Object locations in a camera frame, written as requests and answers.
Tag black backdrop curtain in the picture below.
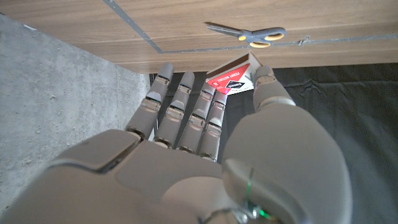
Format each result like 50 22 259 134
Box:
149 62 398 224

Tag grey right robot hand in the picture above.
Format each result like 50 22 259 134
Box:
0 62 354 224

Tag red white matchbox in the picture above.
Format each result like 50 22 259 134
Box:
205 50 265 96

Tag grey yellow scissors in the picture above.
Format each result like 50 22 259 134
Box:
204 21 287 49

